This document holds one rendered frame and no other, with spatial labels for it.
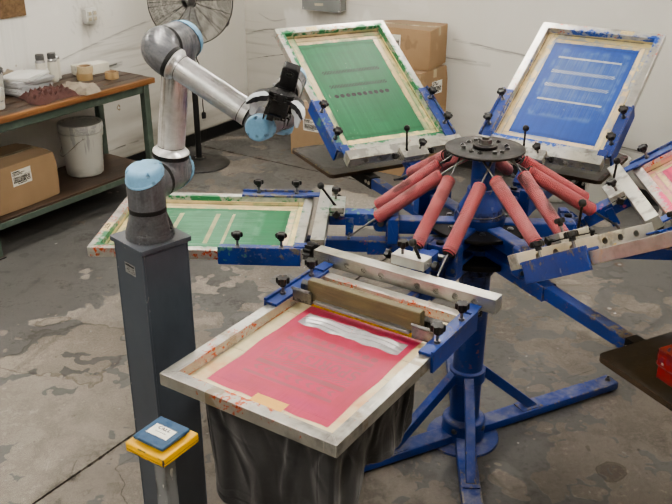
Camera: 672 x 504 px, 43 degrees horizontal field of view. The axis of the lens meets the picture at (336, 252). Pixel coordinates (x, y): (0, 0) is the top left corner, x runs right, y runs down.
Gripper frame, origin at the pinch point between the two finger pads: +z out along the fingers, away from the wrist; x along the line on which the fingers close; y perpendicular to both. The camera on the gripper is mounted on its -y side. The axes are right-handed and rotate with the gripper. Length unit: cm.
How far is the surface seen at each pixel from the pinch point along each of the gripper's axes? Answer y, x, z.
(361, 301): 59, -38, -18
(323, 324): 70, -28, -15
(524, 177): 31, -85, -83
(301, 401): 68, -27, 26
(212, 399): 71, -4, 31
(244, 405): 67, -13, 34
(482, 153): 29, -68, -88
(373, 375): 64, -45, 11
